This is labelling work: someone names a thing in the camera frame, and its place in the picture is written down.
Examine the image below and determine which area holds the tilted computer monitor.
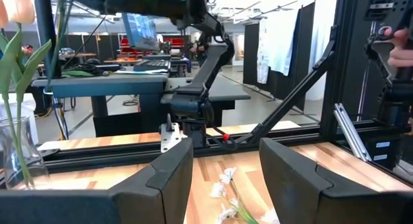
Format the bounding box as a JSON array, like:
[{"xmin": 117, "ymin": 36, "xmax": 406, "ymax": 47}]
[{"xmin": 121, "ymin": 12, "xmax": 161, "ymax": 53}]

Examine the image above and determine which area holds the black keyboard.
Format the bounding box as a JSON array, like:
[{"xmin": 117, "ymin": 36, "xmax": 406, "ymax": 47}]
[{"xmin": 133, "ymin": 54, "xmax": 172, "ymax": 72}]

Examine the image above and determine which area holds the grey side desk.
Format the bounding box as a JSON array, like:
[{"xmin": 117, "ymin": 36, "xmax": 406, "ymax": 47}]
[{"xmin": 31, "ymin": 65, "xmax": 252, "ymax": 138}]

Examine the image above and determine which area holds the clear glass vase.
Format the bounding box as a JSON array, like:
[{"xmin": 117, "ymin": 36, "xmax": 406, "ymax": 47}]
[{"xmin": 0, "ymin": 115, "xmax": 52, "ymax": 191}]

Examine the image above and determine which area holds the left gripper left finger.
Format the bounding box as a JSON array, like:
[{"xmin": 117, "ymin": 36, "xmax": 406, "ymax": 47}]
[{"xmin": 0, "ymin": 137, "xmax": 194, "ymax": 224}]

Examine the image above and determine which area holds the black coiled cable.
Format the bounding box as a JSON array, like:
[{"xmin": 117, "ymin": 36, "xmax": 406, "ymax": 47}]
[{"xmin": 64, "ymin": 57, "xmax": 122, "ymax": 77}]

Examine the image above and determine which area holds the silver metal bracket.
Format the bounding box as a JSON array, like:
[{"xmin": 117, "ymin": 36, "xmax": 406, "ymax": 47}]
[{"xmin": 159, "ymin": 113, "xmax": 188, "ymax": 154}]

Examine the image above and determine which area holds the white hanging cloth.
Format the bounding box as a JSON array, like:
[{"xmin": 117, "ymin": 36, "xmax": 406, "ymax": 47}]
[{"xmin": 256, "ymin": 6, "xmax": 303, "ymax": 85}]

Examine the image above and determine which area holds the peach artificial tulip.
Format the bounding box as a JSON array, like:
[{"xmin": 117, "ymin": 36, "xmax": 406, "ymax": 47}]
[{"xmin": 0, "ymin": 0, "xmax": 53, "ymax": 189}]

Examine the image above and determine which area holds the black partition panel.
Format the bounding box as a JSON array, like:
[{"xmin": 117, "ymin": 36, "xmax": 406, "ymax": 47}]
[{"xmin": 242, "ymin": 1, "xmax": 316, "ymax": 112}]

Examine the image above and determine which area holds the black aluminium table frame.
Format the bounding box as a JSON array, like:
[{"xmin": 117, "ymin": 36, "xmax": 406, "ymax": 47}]
[{"xmin": 37, "ymin": 0, "xmax": 413, "ymax": 186}]

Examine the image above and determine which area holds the red-tipped cable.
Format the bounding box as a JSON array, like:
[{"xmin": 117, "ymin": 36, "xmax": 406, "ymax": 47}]
[{"xmin": 209, "ymin": 125, "xmax": 239, "ymax": 151}]

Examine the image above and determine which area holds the black monitor mount post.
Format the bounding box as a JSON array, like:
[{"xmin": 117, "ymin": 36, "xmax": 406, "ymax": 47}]
[{"xmin": 32, "ymin": 0, "xmax": 63, "ymax": 80}]

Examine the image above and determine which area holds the loose green leaf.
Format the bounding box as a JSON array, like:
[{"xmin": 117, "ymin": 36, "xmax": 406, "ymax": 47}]
[{"xmin": 61, "ymin": 69, "xmax": 95, "ymax": 78}]

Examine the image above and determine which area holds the person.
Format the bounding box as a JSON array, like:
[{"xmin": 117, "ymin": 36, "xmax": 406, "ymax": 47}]
[{"xmin": 188, "ymin": 32, "xmax": 210, "ymax": 68}]

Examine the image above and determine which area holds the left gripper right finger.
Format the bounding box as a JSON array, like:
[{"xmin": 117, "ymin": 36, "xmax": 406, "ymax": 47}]
[{"xmin": 259, "ymin": 137, "xmax": 413, "ymax": 224}]

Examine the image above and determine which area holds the silver aluminium bar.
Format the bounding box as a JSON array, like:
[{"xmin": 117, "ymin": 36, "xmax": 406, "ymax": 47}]
[{"xmin": 333, "ymin": 102, "xmax": 372, "ymax": 163}]

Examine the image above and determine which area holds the white flower spray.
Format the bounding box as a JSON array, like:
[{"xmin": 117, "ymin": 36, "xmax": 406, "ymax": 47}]
[{"xmin": 208, "ymin": 167, "xmax": 281, "ymax": 224}]

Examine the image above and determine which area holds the person's hand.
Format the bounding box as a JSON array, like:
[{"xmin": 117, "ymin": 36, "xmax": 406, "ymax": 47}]
[{"xmin": 383, "ymin": 26, "xmax": 413, "ymax": 69}]

